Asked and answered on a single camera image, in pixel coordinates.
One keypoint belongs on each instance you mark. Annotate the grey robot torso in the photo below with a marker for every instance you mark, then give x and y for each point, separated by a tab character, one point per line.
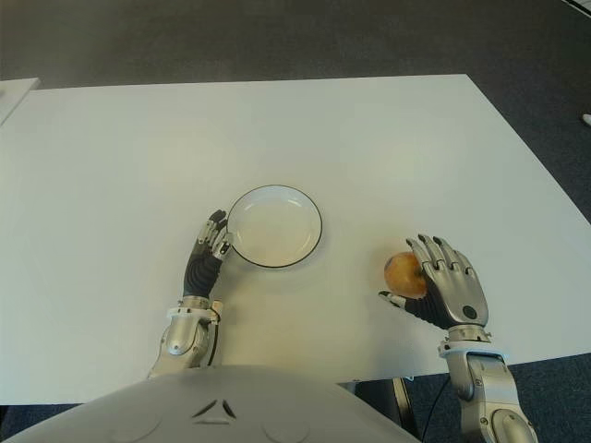
208	406

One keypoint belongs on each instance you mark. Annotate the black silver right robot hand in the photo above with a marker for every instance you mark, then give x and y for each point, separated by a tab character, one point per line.
457	295

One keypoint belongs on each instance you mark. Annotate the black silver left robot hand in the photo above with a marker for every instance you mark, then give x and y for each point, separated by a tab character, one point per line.
198	274

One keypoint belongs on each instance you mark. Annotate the yellow-red apple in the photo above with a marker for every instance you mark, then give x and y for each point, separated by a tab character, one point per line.
404	277

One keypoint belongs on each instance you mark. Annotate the white plate with black rim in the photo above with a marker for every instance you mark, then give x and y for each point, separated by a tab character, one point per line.
274	228

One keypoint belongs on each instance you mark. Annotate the small white object on floor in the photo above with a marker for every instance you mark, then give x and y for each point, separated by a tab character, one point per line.
586	120

